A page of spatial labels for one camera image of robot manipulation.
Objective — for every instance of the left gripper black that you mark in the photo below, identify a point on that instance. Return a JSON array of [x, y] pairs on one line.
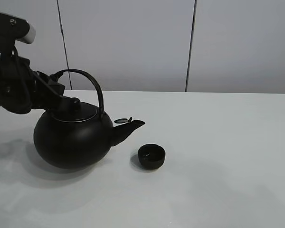
[[47, 93]]

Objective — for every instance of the black kettle teapot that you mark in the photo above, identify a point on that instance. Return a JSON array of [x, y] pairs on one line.
[[72, 134]]

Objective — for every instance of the small black teacup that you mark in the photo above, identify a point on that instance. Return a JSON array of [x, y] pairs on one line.
[[151, 156]]

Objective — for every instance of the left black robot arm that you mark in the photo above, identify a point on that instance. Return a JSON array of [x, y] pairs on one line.
[[21, 88]]

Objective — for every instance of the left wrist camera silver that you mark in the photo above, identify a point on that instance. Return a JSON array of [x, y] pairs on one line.
[[16, 28]]

